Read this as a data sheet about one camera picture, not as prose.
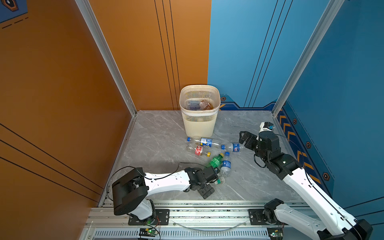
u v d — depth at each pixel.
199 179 0.62
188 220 0.73
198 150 0.92
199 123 0.93
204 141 0.96
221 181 0.82
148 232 0.71
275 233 0.71
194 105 0.99
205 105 0.94
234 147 0.94
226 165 0.86
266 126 0.64
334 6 0.70
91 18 0.73
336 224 0.38
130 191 0.43
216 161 0.87
